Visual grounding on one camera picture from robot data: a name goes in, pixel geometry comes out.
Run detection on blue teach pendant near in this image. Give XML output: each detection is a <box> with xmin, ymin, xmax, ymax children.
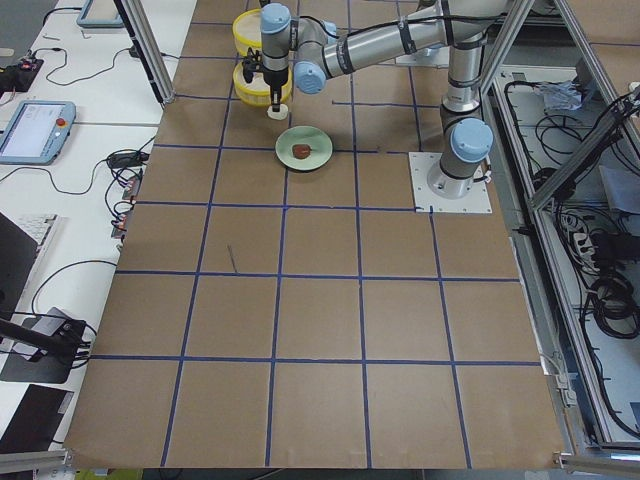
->
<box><xmin>1</xmin><ymin>100</ymin><xmax>76</xmax><ymax>166</ymax></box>

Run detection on white keyboard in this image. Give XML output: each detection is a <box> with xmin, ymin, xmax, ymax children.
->
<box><xmin>15</xmin><ymin>213</ymin><xmax>66</xmax><ymax>255</ymax></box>

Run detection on yellow steamer bottom layer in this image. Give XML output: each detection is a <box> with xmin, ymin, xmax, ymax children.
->
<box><xmin>233</xmin><ymin>64</ymin><xmax>271</xmax><ymax>107</ymax></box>

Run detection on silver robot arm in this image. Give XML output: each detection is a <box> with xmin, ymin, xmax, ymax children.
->
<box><xmin>242</xmin><ymin>1</ymin><xmax>508</xmax><ymax>200</ymax></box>

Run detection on mint green plate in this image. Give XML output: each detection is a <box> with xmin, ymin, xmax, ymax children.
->
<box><xmin>275</xmin><ymin>126</ymin><xmax>333</xmax><ymax>171</ymax></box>

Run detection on black laptop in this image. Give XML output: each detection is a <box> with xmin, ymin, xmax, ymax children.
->
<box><xmin>0</xmin><ymin>214</ymin><xmax>38</xmax><ymax>320</ymax></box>

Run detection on yellow steamer top layer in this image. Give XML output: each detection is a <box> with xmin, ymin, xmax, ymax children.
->
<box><xmin>232</xmin><ymin>9</ymin><xmax>262</xmax><ymax>56</ymax></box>

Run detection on white half bun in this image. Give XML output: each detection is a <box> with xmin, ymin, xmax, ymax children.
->
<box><xmin>267</xmin><ymin>104</ymin><xmax>289</xmax><ymax>121</ymax></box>

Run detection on black power adapter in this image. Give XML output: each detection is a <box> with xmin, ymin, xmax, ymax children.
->
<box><xmin>107</xmin><ymin>152</ymin><xmax>149</xmax><ymax>169</ymax></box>

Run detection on blue teach pendant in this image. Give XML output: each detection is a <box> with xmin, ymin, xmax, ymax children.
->
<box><xmin>1</xmin><ymin>100</ymin><xmax>76</xmax><ymax>166</ymax></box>
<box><xmin>76</xmin><ymin>0</ymin><xmax>124</xmax><ymax>28</ymax></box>

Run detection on brown half bun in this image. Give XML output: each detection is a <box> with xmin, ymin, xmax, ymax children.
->
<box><xmin>291</xmin><ymin>143</ymin><xmax>312</xmax><ymax>160</ymax></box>

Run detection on yellow steamer layer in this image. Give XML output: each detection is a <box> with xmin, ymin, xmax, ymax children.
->
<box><xmin>232</xmin><ymin>9</ymin><xmax>262</xmax><ymax>56</ymax></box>
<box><xmin>233</xmin><ymin>64</ymin><xmax>271</xmax><ymax>107</ymax></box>

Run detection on aluminium frame post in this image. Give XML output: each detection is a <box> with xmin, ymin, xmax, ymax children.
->
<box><xmin>114</xmin><ymin>0</ymin><xmax>175</xmax><ymax>106</ymax></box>

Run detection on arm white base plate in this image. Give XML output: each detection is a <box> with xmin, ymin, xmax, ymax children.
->
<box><xmin>395</xmin><ymin>47</ymin><xmax>449</xmax><ymax>69</ymax></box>
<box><xmin>408</xmin><ymin>152</ymin><xmax>492</xmax><ymax>215</ymax></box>

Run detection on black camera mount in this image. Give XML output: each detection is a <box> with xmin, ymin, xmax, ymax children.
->
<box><xmin>1</xmin><ymin>309</ymin><xmax>94</xmax><ymax>365</ymax></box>

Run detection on blue teach pendant far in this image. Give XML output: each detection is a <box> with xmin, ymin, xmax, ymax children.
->
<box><xmin>76</xmin><ymin>0</ymin><xmax>124</xmax><ymax>28</ymax></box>

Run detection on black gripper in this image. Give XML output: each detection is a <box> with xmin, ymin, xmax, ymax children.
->
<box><xmin>242</xmin><ymin>47</ymin><xmax>289</xmax><ymax>107</ymax></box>

